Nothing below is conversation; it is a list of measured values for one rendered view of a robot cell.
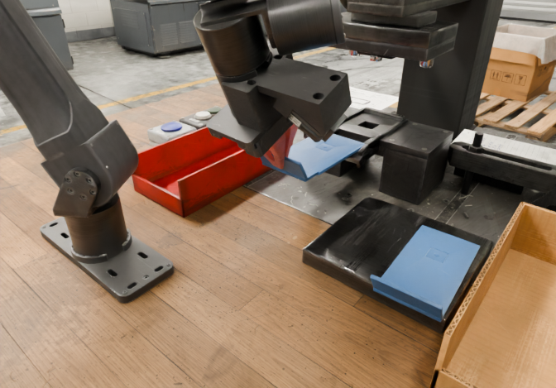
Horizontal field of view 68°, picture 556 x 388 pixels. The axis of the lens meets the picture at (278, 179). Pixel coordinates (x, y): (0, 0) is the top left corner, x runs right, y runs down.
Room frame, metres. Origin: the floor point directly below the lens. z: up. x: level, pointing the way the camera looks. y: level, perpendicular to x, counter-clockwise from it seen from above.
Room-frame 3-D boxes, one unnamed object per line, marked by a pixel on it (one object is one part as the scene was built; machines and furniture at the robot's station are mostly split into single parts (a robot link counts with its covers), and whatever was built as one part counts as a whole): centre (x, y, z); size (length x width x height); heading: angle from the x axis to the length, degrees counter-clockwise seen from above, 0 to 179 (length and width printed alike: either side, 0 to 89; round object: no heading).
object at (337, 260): (0.40, -0.14, 0.91); 0.17 x 0.16 x 0.02; 51
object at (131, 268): (0.41, 0.22, 0.94); 0.20 x 0.07 x 0.08; 51
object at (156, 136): (0.74, 0.20, 0.90); 0.07 x 0.07 x 0.06; 51
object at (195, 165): (0.62, 0.10, 0.93); 0.25 x 0.12 x 0.06; 141
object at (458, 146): (0.52, -0.32, 0.95); 0.15 x 0.03 x 0.10; 51
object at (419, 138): (0.62, -0.16, 0.98); 0.20 x 0.10 x 0.01; 51
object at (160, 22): (7.65, 0.02, 0.49); 5.51 x 1.02 x 0.97; 137
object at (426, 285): (0.35, -0.16, 0.93); 0.15 x 0.07 x 0.03; 143
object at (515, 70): (3.61, -2.06, 0.40); 0.67 x 0.60 x 0.50; 133
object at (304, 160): (0.50, -0.05, 1.00); 0.15 x 0.07 x 0.03; 140
